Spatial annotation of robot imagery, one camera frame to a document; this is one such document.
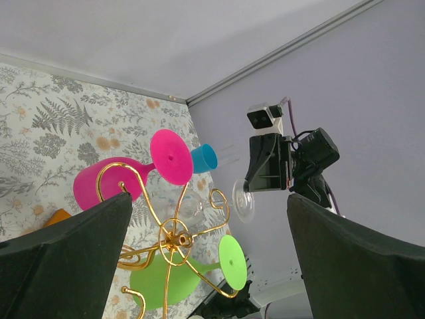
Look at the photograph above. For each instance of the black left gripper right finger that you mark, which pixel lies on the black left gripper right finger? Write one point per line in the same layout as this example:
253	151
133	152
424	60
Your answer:
351	271

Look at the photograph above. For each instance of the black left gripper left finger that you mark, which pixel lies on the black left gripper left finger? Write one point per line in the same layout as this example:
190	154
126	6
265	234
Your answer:
65	270

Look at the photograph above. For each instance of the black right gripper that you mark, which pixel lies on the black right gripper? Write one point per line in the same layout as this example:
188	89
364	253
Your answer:
271	166

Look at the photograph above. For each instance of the blue wine glass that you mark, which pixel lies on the blue wine glass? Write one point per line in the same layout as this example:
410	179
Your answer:
204	159

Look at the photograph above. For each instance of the clear wine glass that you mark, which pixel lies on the clear wine glass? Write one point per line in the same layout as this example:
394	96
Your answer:
228	155
193	206

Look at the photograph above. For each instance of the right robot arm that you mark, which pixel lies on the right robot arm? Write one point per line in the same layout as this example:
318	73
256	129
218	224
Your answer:
312	155

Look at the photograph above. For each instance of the green wine glass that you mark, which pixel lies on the green wine glass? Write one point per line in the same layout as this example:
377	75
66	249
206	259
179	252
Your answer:
162	284

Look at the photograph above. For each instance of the pink wine glass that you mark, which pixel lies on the pink wine glass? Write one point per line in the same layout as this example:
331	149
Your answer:
170	157

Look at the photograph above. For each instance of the floral table mat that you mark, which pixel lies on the floral table mat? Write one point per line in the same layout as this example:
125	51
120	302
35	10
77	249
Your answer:
52	127

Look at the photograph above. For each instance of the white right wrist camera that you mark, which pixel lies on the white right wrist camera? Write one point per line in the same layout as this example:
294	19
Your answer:
266	119

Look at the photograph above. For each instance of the gold wire glass rack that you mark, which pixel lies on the gold wire glass rack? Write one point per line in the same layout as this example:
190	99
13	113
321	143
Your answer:
174	241

